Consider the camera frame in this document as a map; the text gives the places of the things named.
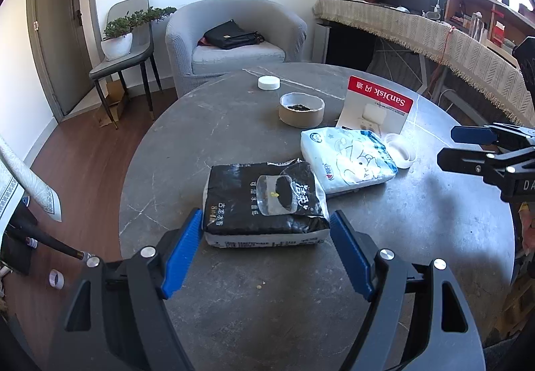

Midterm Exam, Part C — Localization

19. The red white SanDisk box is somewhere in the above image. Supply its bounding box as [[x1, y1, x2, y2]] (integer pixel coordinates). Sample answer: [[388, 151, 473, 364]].
[[336, 76, 414, 137]]

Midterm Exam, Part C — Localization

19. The blue white tissue pack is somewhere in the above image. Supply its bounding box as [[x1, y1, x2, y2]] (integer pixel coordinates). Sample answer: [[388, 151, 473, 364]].
[[300, 127, 398, 196]]

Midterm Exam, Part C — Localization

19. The brown paper tape roll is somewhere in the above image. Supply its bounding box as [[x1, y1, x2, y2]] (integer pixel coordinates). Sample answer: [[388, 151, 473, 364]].
[[279, 92, 325, 129]]

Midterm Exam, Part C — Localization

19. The black rice bag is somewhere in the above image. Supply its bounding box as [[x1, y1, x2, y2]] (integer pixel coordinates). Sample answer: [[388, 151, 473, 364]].
[[203, 159, 330, 249]]

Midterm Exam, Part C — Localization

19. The small white jar lid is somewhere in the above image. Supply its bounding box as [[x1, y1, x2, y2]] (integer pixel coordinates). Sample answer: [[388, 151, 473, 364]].
[[257, 75, 280, 91]]

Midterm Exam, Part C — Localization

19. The small white plastic lid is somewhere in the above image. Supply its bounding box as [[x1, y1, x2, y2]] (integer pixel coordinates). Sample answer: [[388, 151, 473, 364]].
[[384, 133, 417, 169]]

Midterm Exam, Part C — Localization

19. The beige fringed sideboard cloth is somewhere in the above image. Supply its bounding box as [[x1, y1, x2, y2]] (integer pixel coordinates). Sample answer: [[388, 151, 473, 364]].
[[313, 0, 534, 127]]

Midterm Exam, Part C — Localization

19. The clear tape roll on floor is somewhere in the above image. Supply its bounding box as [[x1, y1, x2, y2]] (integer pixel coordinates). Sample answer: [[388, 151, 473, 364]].
[[48, 269, 65, 290]]

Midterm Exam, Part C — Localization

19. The floral tablecloth table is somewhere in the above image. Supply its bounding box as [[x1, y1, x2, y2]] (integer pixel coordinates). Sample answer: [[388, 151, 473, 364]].
[[0, 138, 62, 233]]

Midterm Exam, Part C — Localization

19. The grey armchair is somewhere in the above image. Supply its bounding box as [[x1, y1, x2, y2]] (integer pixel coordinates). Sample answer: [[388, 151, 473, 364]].
[[165, 0, 307, 97]]

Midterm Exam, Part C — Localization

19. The cardboard box on floor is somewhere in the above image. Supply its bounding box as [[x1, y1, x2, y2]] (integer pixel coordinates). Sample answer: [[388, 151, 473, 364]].
[[95, 81, 129, 127]]

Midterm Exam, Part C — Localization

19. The black handbag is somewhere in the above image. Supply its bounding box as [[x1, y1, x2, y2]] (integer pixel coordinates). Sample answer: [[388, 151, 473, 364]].
[[203, 20, 265, 50]]

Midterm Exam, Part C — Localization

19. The grey dining chair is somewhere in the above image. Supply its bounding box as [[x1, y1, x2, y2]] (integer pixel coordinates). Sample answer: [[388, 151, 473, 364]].
[[89, 22, 162, 128]]

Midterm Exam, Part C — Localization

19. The grey door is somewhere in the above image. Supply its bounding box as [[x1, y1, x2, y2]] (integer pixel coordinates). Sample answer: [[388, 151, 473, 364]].
[[26, 0, 93, 122]]

